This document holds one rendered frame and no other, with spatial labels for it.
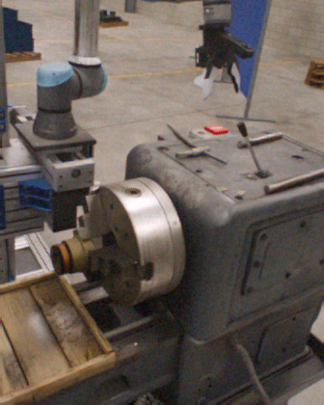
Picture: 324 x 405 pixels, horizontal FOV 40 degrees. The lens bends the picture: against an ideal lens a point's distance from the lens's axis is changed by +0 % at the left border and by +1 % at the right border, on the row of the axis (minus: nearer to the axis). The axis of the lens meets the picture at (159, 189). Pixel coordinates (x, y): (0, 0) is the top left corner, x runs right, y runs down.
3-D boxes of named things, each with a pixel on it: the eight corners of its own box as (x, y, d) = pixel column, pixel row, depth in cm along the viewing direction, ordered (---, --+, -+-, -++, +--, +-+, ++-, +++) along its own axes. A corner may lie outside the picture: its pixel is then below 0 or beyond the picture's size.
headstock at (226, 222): (242, 212, 180) (262, 121, 162) (341, 282, 145) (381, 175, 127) (112, 247, 149) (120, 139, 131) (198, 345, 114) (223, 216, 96)
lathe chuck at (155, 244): (107, 245, 136) (120, 157, 119) (161, 321, 115) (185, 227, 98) (80, 253, 131) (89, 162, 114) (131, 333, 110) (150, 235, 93)
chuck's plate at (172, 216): (118, 243, 138) (131, 155, 121) (172, 316, 117) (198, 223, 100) (107, 245, 136) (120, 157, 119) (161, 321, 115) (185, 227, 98)
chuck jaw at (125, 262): (126, 238, 110) (151, 258, 101) (126, 256, 112) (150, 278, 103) (85, 250, 105) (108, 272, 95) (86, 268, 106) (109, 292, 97)
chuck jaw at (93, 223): (113, 232, 116) (102, 189, 117) (121, 229, 112) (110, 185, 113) (74, 242, 110) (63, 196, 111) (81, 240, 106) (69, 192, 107)
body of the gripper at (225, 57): (212, 67, 131) (211, 23, 127) (235, 67, 125) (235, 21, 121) (195, 69, 126) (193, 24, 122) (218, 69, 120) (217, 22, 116)
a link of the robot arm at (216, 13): (236, 4, 119) (216, 4, 114) (236, 22, 120) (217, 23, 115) (215, 6, 124) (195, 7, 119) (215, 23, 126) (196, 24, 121)
